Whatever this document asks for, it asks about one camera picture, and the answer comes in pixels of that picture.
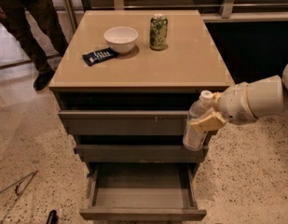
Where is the metal rod on floor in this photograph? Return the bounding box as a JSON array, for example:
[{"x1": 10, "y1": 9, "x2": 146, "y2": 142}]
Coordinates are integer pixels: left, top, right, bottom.
[{"x1": 0, "y1": 171, "x2": 38, "y2": 194}]

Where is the dark blue snack packet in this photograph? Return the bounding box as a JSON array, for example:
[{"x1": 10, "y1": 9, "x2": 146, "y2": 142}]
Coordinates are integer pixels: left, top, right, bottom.
[{"x1": 82, "y1": 49, "x2": 117, "y2": 66}]

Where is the black object on floor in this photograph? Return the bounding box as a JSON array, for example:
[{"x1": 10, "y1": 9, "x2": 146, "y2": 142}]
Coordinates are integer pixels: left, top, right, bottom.
[{"x1": 46, "y1": 210, "x2": 57, "y2": 224}]

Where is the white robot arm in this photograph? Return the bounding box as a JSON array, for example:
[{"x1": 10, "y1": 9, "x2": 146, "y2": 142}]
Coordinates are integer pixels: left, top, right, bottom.
[{"x1": 188, "y1": 64, "x2": 288, "y2": 133}]

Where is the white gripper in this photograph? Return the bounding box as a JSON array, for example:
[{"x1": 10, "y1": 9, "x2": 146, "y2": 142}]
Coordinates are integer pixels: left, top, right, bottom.
[{"x1": 189, "y1": 82, "x2": 257, "y2": 132}]

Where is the grey drawer cabinet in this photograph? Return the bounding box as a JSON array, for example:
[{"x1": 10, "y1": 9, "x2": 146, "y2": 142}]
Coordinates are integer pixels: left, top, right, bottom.
[{"x1": 48, "y1": 9, "x2": 236, "y2": 222}]

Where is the bottom grey drawer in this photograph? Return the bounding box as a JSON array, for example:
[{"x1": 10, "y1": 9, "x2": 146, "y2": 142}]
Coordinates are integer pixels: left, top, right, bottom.
[{"x1": 80, "y1": 163, "x2": 206, "y2": 222}]

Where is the clear plastic water bottle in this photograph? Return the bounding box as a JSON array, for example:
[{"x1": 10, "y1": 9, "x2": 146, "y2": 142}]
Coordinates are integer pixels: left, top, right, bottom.
[{"x1": 183, "y1": 91, "x2": 213, "y2": 151}]

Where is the top grey drawer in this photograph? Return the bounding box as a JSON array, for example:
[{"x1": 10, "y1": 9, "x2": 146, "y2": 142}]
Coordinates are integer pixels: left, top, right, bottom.
[{"x1": 59, "y1": 110, "x2": 187, "y2": 135}]

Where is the walking person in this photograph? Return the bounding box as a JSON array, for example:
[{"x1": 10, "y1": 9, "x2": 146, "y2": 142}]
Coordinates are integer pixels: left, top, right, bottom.
[{"x1": 0, "y1": 0, "x2": 68, "y2": 91}]

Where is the grey drawer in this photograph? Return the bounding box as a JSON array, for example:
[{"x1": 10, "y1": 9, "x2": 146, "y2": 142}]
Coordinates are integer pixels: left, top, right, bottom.
[
  {"x1": 80, "y1": 163, "x2": 206, "y2": 222},
  {"x1": 75, "y1": 145, "x2": 209, "y2": 163},
  {"x1": 59, "y1": 110, "x2": 187, "y2": 135}
]

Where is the middle grey drawer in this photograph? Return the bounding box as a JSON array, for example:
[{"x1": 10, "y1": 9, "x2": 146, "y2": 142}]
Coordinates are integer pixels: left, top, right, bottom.
[{"x1": 75, "y1": 145, "x2": 209, "y2": 163}]

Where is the white ceramic bowl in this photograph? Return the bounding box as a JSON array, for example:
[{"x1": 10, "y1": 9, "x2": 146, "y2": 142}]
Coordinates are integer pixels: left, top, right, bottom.
[{"x1": 104, "y1": 26, "x2": 138, "y2": 54}]

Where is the green drink can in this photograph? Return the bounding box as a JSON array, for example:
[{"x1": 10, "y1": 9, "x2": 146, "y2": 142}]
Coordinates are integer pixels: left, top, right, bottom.
[{"x1": 150, "y1": 14, "x2": 168, "y2": 50}]

